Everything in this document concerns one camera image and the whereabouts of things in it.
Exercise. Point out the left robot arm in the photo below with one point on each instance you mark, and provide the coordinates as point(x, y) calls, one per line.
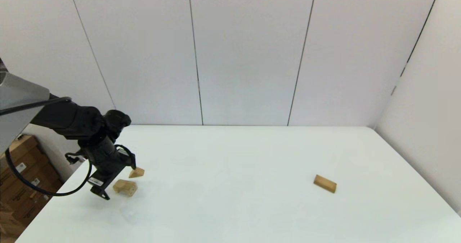
point(72, 120)

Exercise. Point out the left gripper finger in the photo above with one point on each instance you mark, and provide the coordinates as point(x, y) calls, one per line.
point(101, 193)

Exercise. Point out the plain brown cardboard box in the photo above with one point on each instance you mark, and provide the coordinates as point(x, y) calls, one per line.
point(23, 147)

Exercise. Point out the arched wooden building block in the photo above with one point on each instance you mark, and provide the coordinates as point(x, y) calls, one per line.
point(126, 187)

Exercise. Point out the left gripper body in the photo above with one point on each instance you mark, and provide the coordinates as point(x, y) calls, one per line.
point(104, 163)

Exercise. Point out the stacked cardboard boxes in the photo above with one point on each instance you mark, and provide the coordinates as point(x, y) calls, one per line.
point(32, 203)

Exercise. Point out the small brown cardboard box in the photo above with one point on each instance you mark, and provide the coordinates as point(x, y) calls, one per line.
point(9, 226)

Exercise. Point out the rectangular wooden building block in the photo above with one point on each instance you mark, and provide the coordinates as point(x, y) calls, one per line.
point(325, 184)

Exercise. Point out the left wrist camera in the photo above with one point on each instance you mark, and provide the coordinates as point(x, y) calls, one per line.
point(128, 160)

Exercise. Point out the triangular wooden building block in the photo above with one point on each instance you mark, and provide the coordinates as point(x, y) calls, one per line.
point(138, 172)

